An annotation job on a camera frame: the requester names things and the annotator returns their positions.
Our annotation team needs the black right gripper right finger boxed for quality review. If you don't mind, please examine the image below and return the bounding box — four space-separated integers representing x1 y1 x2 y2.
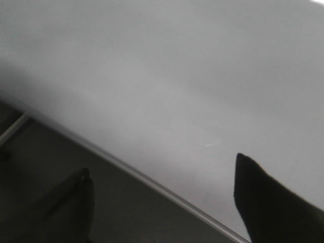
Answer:
233 153 323 242

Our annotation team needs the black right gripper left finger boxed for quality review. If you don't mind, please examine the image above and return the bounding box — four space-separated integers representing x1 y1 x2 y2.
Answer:
1 168 95 242

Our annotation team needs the whiteboard stand leg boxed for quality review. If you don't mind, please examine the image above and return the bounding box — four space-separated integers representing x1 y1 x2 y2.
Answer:
1 114 29 146

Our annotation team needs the white whiteboard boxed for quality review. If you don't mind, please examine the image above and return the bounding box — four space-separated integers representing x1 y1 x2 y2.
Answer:
1 1 323 241

